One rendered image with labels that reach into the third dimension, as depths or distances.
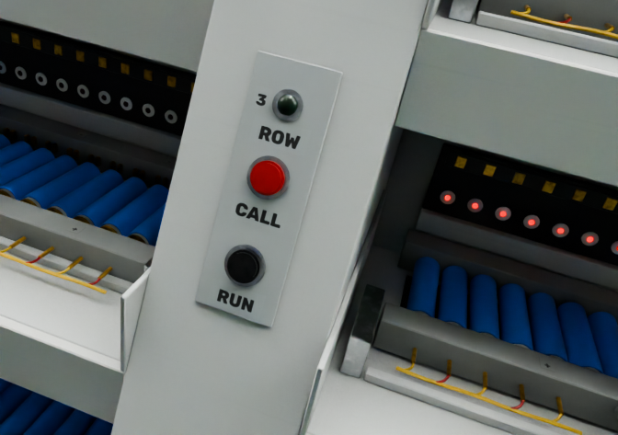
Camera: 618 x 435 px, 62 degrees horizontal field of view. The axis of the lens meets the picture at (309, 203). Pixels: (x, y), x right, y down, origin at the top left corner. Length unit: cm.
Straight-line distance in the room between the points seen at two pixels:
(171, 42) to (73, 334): 16
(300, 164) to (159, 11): 10
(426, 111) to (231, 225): 10
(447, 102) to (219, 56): 11
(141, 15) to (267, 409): 20
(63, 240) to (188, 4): 17
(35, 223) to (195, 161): 14
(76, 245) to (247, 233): 13
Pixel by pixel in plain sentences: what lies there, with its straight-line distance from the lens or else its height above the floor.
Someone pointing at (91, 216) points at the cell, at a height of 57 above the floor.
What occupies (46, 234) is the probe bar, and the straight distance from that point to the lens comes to 35.
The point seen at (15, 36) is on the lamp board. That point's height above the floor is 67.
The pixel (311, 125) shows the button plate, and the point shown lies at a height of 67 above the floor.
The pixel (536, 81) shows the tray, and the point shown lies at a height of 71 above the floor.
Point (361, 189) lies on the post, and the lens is 23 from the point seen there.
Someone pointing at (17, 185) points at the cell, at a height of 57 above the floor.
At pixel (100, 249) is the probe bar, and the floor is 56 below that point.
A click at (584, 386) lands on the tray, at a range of 33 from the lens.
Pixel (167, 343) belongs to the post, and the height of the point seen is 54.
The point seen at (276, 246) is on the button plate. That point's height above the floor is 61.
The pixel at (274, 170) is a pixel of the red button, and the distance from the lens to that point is 23.
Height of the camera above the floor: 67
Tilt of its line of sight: 8 degrees down
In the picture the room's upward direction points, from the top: 16 degrees clockwise
